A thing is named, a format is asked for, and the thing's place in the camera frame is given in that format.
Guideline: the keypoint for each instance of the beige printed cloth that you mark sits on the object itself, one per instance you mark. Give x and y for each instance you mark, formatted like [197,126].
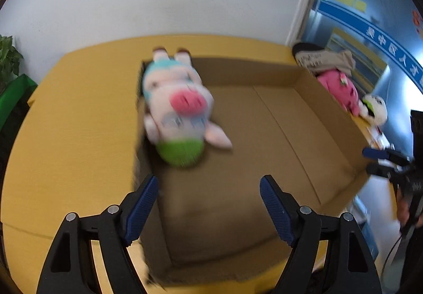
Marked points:
[327,61]

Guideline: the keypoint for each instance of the pink pig plush toy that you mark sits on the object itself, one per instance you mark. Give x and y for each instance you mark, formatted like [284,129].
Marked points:
[175,99]

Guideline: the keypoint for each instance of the green potted plant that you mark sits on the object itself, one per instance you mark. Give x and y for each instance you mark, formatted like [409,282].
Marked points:
[6,56]

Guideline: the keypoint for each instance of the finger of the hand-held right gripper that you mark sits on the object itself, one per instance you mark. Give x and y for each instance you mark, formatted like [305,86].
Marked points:
[380,170]
[375,153]

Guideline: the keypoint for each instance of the yellow framed wall board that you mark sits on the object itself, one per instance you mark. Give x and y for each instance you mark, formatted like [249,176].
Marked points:
[363,56]

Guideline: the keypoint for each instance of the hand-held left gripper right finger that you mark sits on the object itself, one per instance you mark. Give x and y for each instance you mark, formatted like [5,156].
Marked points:
[274,208]

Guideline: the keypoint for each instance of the person's right hand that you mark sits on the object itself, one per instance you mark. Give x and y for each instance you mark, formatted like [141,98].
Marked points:
[403,209]

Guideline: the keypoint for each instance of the pink strawberry plush toy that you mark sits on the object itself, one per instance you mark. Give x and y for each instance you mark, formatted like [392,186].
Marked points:
[340,89]

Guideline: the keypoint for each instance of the blue wall banner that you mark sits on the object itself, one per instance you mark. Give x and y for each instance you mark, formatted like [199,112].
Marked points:
[357,23]

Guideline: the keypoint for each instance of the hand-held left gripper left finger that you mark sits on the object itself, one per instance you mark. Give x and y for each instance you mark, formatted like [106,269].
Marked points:
[142,208]

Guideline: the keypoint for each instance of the green stand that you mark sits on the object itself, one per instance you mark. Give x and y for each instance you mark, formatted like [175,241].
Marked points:
[15,92]

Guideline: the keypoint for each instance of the white and green plush toy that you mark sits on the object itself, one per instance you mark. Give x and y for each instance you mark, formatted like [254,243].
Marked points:
[375,109]

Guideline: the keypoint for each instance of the white cabinet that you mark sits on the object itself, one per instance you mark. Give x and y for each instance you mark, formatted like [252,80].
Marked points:
[366,224]

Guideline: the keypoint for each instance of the brown cardboard box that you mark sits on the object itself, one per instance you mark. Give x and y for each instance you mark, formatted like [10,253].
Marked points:
[251,148]

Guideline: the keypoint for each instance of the black cap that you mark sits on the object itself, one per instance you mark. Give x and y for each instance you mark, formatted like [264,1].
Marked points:
[305,47]

